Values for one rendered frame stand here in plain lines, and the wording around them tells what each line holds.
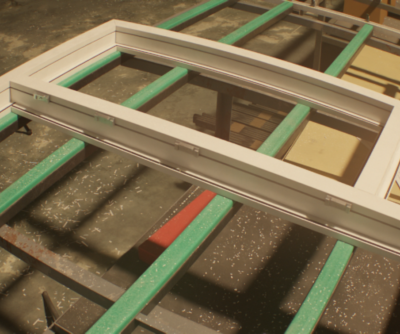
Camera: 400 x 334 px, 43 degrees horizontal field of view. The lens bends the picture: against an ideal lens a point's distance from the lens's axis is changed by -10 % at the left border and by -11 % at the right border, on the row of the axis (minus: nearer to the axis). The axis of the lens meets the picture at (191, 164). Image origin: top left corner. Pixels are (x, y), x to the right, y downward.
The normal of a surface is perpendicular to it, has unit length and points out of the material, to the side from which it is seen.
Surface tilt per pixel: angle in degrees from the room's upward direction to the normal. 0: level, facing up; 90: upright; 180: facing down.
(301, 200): 90
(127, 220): 0
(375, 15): 90
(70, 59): 90
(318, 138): 0
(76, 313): 0
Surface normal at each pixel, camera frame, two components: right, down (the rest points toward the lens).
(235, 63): -0.52, 0.47
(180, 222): 0.04, -0.83
